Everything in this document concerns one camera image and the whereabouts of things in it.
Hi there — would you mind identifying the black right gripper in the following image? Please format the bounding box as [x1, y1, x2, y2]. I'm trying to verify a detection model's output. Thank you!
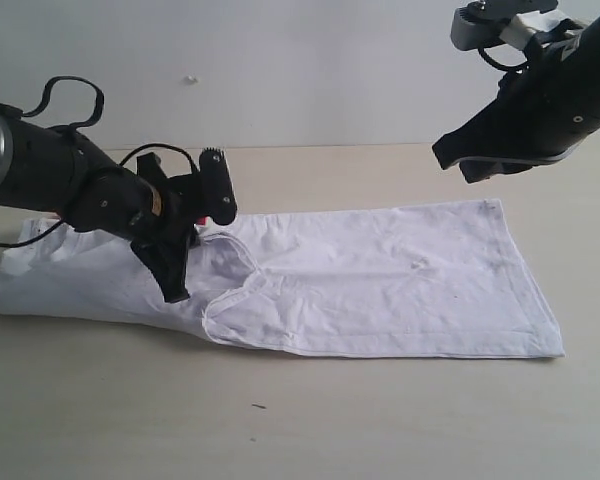
[432, 29, 600, 184]

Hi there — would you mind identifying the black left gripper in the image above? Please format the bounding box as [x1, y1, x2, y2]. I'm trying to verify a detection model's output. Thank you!
[69, 154, 200, 304]

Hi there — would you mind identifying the white t-shirt red lettering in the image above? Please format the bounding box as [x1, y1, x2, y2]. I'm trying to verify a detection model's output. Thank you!
[0, 199, 564, 359]

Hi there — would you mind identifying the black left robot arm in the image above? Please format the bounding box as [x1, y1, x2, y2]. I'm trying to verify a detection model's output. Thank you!
[0, 104, 197, 303]

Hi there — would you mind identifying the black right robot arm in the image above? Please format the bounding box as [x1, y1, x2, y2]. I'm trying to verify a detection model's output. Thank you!
[432, 1, 600, 183]

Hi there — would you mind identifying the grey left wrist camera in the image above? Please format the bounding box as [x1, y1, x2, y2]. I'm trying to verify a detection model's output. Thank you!
[199, 148, 238, 226]

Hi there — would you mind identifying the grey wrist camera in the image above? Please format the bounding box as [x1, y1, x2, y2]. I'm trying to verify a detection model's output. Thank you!
[449, 0, 586, 52]
[199, 148, 238, 226]

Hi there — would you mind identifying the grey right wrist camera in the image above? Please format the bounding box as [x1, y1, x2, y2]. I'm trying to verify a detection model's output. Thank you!
[449, 0, 586, 52]

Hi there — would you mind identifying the small white wall fixture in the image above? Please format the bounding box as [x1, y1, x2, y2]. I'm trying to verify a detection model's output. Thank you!
[183, 75, 199, 85]

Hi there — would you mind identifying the black left camera cable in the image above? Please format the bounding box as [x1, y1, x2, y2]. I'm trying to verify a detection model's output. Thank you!
[0, 75, 196, 247]

